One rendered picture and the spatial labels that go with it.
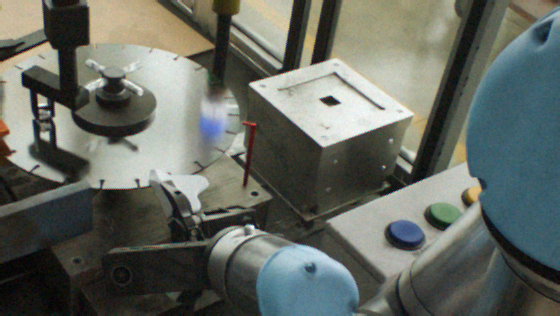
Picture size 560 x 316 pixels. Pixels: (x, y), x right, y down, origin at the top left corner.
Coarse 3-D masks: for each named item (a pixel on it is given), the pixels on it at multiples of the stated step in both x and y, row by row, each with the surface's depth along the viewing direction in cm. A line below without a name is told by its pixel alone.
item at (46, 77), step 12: (60, 60) 86; (72, 60) 85; (24, 72) 90; (36, 72) 91; (48, 72) 91; (60, 72) 87; (72, 72) 86; (24, 84) 91; (36, 84) 90; (48, 84) 89; (60, 84) 88; (72, 84) 87; (36, 96) 91; (48, 96) 90; (60, 96) 89; (72, 96) 88; (84, 96) 89; (36, 108) 92; (72, 108) 88; (36, 120) 93
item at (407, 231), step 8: (392, 224) 92; (400, 224) 92; (408, 224) 92; (416, 224) 93; (392, 232) 91; (400, 232) 91; (408, 232) 91; (416, 232) 91; (400, 240) 90; (408, 240) 90; (416, 240) 90
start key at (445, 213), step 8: (432, 208) 95; (440, 208) 95; (448, 208) 96; (456, 208) 96; (432, 216) 94; (440, 216) 94; (448, 216) 94; (456, 216) 95; (440, 224) 94; (448, 224) 94
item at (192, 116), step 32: (32, 64) 104; (128, 64) 106; (160, 64) 107; (192, 64) 108; (0, 96) 97; (160, 96) 101; (192, 96) 102; (224, 96) 103; (32, 128) 93; (64, 128) 93; (160, 128) 95; (192, 128) 96; (224, 128) 97; (32, 160) 88; (64, 160) 89; (96, 160) 89; (128, 160) 90; (160, 160) 90; (192, 160) 91
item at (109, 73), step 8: (88, 64) 97; (96, 64) 96; (136, 64) 97; (104, 72) 94; (112, 72) 94; (120, 72) 95; (128, 72) 96; (104, 80) 94; (112, 80) 94; (120, 80) 94; (88, 88) 92; (96, 88) 93; (104, 88) 95; (112, 88) 94; (120, 88) 95; (128, 88) 93; (136, 88) 93
